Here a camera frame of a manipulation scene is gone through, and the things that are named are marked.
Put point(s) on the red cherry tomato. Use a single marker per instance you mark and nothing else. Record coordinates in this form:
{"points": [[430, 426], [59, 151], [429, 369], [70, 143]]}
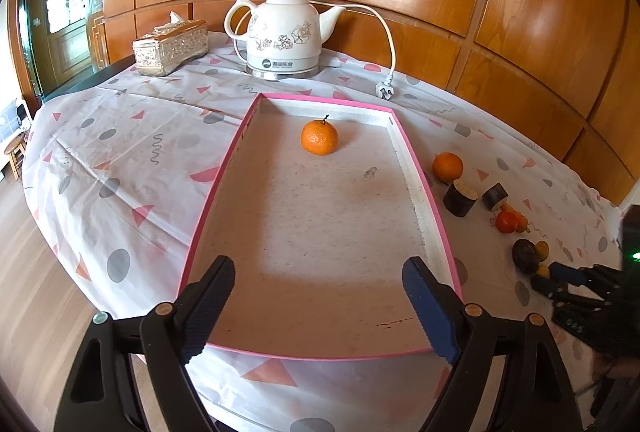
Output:
{"points": [[505, 223]]}

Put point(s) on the orange tangerine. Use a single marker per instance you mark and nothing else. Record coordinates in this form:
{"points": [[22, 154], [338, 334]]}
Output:
{"points": [[319, 137], [447, 167]]}

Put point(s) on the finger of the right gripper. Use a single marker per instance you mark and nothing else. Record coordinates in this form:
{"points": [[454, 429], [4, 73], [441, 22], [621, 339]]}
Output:
{"points": [[552, 288], [562, 275]]}

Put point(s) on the pink shallow box tray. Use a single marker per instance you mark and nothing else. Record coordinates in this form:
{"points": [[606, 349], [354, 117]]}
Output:
{"points": [[318, 242]]}

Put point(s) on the yellow longan fruit front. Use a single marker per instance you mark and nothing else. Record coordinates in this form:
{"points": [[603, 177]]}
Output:
{"points": [[543, 271]]}

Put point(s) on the yellow longan fruit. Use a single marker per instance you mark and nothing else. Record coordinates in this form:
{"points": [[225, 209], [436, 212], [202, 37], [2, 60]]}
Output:
{"points": [[543, 271], [542, 250]]}

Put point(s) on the white ceramic electric kettle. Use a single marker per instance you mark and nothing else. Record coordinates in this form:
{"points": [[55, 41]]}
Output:
{"points": [[283, 37]]}

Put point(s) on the small orange carrot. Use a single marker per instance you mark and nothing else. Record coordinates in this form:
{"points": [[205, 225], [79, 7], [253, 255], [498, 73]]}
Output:
{"points": [[522, 220]]}

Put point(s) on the small wooden stool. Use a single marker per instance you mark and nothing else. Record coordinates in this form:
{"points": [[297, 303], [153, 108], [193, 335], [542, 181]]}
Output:
{"points": [[15, 151]]}

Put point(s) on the orange tangerine front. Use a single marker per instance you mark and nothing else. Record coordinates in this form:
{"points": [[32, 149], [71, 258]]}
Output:
{"points": [[447, 167]]}

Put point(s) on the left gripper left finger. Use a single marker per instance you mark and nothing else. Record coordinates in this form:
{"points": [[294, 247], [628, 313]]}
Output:
{"points": [[101, 393]]}

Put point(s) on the wooden door with glass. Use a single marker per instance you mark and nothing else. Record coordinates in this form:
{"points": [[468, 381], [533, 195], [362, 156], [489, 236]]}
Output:
{"points": [[55, 44]]}

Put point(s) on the ornate tissue box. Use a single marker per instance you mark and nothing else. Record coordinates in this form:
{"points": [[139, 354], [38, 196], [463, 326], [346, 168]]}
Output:
{"points": [[168, 46]]}

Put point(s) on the patterned white tablecloth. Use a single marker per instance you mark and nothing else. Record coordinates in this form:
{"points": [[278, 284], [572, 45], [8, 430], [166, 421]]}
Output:
{"points": [[116, 177]]}

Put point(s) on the operator hand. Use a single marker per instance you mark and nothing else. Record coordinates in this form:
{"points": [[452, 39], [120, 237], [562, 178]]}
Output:
{"points": [[607, 366]]}

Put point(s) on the dark water chestnut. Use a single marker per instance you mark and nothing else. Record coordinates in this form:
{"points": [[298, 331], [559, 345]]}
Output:
{"points": [[525, 257]]}

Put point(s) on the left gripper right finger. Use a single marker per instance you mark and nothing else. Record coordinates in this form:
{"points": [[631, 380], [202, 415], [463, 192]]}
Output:
{"points": [[534, 393]]}

